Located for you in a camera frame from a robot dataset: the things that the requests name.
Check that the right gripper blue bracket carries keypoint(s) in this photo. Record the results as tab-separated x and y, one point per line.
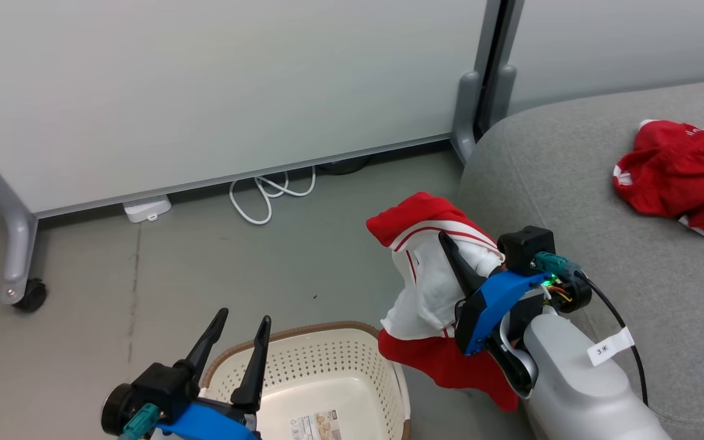
492	302

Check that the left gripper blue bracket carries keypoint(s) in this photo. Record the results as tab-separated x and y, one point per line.
205	421

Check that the red and white jersey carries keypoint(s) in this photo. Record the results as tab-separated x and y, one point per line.
425	293

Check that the red shorts with white trim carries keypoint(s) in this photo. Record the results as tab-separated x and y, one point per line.
676	174

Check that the grey fabric sofa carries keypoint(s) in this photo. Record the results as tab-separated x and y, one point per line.
572	195

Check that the cream perforated laundry basket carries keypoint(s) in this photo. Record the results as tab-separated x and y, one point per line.
327	373

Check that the paper label in basket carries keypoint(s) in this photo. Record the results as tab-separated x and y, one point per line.
315	426

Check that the white power adapter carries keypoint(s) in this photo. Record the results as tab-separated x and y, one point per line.
147	209

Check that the black caster wheel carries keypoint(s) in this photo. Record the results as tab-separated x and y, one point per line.
32	296

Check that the grey partition foot with caster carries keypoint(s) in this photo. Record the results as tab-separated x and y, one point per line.
16	244

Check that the large white partition panel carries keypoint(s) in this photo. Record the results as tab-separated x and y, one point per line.
205	85

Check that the narrow white partition panel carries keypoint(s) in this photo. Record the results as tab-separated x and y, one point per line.
621	43

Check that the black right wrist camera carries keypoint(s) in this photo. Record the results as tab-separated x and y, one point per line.
526	247

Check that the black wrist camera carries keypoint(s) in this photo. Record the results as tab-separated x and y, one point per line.
156	388
526	247

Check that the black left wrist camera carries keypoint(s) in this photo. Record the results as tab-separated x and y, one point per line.
156	388

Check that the teal right camera connector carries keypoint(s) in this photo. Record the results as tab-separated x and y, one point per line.
557	264

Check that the teal camera connector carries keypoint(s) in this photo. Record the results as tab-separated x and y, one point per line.
557	264
143	421

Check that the teal left camera connector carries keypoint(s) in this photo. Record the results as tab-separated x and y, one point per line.
143	421

